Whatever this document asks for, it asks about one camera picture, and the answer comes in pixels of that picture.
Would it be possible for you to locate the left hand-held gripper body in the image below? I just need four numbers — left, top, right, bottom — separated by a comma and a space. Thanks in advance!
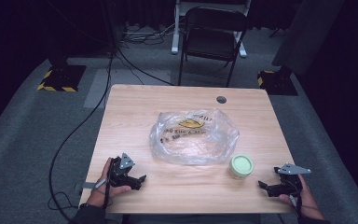
107, 152, 137, 190

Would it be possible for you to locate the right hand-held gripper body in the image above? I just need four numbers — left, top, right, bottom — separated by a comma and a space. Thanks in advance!
271, 161, 312, 198

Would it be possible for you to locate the person's left hand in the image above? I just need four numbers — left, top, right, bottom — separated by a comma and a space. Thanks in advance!
86, 157, 132, 209

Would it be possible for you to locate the person's right hand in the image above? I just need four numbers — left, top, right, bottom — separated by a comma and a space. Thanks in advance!
278, 173, 326, 220

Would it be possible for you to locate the jar with green lid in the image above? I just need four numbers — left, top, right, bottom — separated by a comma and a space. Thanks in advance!
228, 154, 255, 181

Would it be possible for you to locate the clear plastic bag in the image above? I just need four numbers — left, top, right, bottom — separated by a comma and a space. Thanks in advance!
148, 107, 241, 167

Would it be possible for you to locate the grey hanging panel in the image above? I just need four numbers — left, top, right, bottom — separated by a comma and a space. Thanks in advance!
271, 0, 347, 77

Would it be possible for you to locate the black folding chair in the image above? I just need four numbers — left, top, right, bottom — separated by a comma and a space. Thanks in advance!
176, 6, 250, 89

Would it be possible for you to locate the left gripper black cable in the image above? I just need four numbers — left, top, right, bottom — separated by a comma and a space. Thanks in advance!
102, 178, 112, 210

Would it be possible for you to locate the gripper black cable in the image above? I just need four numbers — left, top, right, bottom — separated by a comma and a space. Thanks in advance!
102, 178, 112, 210
288, 193, 303, 218

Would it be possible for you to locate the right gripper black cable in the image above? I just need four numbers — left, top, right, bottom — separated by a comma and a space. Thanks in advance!
288, 193, 303, 218

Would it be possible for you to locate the long black floor cable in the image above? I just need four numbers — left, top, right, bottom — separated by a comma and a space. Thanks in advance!
48, 50, 115, 222

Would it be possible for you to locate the striped stand base plate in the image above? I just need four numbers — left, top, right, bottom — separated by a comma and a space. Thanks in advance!
36, 63, 88, 93
256, 69, 299, 97

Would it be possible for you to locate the bundle of floor cables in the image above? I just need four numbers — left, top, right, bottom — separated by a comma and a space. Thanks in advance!
117, 21, 176, 46

